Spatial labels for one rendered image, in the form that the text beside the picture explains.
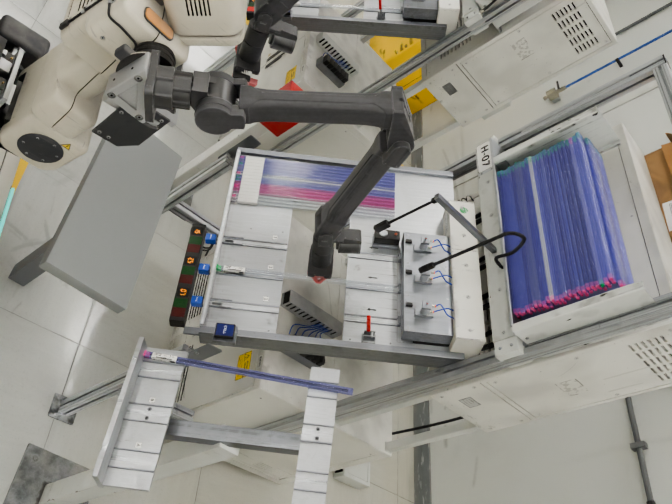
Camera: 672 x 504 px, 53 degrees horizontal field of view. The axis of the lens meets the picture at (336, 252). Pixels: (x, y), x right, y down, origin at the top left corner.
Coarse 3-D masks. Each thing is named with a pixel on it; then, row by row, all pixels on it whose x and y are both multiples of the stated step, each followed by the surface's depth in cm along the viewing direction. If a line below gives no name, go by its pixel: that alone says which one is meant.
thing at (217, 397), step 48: (288, 240) 240; (288, 288) 230; (336, 288) 251; (192, 336) 244; (192, 384) 227; (240, 384) 209; (288, 384) 212; (384, 384) 252; (336, 432) 225; (384, 432) 241; (288, 480) 265
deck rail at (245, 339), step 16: (208, 336) 180; (240, 336) 179; (256, 336) 179; (272, 336) 179; (288, 336) 180; (304, 336) 180; (304, 352) 183; (320, 352) 183; (336, 352) 182; (352, 352) 182; (368, 352) 181; (384, 352) 181; (400, 352) 180; (416, 352) 181; (432, 352) 181; (448, 352) 182
